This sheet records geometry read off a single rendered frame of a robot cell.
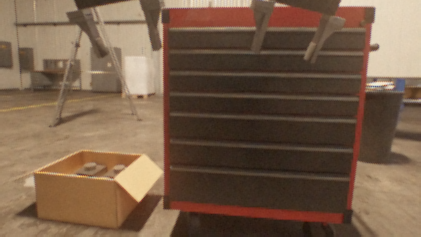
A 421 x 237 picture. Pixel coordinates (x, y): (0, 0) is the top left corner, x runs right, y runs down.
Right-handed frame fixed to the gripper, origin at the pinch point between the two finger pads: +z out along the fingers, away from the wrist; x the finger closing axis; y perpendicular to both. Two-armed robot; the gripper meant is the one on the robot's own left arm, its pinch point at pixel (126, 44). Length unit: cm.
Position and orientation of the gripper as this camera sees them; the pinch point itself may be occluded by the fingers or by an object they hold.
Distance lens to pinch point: 51.1
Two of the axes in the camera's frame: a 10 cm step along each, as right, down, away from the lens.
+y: 1.0, -5.1, 8.5
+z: 1.5, 8.6, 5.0
